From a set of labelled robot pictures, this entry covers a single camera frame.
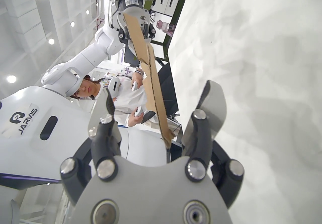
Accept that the black monitor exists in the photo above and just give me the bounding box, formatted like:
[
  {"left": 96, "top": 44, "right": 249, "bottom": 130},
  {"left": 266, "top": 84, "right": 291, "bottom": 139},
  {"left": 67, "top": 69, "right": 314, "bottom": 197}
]
[{"left": 156, "top": 62, "right": 179, "bottom": 116}]

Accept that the pink bottle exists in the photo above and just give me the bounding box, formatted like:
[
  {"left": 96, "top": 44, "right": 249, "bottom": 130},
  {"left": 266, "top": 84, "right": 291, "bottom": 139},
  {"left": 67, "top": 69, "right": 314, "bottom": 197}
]
[{"left": 156, "top": 20, "right": 175, "bottom": 36}]

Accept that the robot body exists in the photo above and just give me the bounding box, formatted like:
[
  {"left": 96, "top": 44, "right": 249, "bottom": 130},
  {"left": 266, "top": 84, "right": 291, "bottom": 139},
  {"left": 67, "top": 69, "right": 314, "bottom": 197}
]
[{"left": 0, "top": 85, "right": 167, "bottom": 224}]

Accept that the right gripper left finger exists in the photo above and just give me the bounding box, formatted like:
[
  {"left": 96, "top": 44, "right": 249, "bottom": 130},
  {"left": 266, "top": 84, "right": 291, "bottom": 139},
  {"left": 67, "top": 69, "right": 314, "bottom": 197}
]
[{"left": 60, "top": 88, "right": 122, "bottom": 206}]

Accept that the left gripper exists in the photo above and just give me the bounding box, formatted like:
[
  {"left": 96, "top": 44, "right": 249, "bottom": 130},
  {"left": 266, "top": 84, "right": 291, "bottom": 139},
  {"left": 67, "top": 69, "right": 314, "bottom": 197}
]
[{"left": 116, "top": 0, "right": 156, "bottom": 46}]

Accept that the person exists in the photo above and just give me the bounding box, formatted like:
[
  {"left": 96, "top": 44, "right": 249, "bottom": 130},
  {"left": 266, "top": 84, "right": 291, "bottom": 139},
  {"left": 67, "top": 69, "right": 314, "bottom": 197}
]
[{"left": 69, "top": 67, "right": 182, "bottom": 133}]

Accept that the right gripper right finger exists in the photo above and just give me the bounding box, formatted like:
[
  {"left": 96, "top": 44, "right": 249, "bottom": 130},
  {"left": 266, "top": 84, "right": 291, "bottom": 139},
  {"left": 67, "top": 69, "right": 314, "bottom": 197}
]
[{"left": 181, "top": 80, "right": 245, "bottom": 209}]

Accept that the green frame rack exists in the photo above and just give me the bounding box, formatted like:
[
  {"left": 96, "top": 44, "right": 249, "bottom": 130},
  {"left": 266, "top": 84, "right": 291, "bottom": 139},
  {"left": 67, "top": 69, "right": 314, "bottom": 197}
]
[{"left": 150, "top": 0, "right": 191, "bottom": 62}]

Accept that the small brown carton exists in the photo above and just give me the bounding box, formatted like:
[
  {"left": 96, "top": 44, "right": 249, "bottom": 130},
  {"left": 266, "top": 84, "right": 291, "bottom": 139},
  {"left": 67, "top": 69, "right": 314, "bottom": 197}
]
[{"left": 123, "top": 14, "right": 176, "bottom": 148}]

